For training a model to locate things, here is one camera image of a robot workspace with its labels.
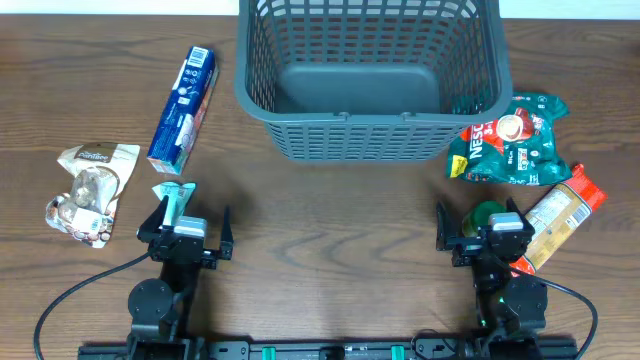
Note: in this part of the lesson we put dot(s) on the grey plastic basket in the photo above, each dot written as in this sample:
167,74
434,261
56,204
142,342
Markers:
370,80

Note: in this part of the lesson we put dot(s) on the green Nescafe coffee bag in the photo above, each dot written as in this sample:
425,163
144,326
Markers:
519,147

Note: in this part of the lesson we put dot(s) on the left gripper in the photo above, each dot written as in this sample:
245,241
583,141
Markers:
151,234

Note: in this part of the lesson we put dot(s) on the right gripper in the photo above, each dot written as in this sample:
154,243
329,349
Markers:
466,248

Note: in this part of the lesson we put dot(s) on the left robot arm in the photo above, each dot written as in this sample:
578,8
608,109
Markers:
160,307

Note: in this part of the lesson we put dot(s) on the teal tissue packet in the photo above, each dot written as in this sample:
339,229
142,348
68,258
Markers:
178,198

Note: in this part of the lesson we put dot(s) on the beige snack pouch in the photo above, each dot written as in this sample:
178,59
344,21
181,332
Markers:
100,173

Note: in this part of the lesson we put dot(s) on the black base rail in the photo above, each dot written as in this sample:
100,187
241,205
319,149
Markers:
421,348

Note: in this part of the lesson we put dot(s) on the green lid jar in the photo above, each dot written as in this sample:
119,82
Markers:
479,216

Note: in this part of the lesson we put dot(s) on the blue rectangular carton box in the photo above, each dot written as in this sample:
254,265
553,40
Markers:
184,112

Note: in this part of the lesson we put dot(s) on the orange pasta packet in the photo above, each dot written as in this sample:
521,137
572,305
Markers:
557,216

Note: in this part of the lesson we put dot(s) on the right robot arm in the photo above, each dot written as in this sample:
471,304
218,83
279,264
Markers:
510,308

